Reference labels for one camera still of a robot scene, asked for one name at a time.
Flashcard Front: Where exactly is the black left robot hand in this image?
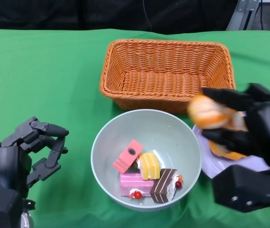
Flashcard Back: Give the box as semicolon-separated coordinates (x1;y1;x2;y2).
0;116;69;195

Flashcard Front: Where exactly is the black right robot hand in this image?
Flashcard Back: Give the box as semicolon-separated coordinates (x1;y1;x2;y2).
201;83;270;167

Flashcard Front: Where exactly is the striped ring-shaped bread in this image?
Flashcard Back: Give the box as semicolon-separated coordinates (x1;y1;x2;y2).
208;140;248;161

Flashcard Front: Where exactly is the striped croissant bread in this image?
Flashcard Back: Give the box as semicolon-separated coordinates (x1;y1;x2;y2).
187;94;248;131

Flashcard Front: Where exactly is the pale green bowl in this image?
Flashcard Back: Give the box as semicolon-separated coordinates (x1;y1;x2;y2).
91;109;202;212

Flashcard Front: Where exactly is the chocolate layered cake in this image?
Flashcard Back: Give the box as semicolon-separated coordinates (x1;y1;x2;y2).
150;168;183;204

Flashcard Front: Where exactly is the salmon cake with black dot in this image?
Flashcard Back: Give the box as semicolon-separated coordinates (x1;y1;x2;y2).
113;139;144;173

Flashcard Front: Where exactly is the yellow layered cake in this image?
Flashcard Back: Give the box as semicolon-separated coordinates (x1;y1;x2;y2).
138;152;162;181

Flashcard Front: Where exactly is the pink cake with cherry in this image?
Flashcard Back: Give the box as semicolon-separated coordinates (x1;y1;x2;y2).
120;172;154;199

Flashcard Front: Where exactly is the lilac plate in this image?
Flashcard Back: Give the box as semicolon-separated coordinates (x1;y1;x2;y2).
192;111;270;179

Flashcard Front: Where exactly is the orange wicker basket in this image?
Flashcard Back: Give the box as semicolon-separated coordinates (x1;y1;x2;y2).
99;39;236;113

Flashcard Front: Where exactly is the green tablecloth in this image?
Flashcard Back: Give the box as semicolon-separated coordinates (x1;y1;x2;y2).
0;28;270;228

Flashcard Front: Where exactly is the grey metal stand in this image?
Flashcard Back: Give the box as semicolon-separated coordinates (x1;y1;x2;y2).
225;0;260;31

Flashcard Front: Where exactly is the black cloth backdrop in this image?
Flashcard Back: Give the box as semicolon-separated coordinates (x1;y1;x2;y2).
0;0;270;36

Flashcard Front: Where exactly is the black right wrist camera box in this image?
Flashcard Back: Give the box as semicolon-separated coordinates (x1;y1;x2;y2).
212;164;270;213

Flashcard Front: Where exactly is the thin black hanging cable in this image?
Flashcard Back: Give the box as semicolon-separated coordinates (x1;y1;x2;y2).
142;0;154;32

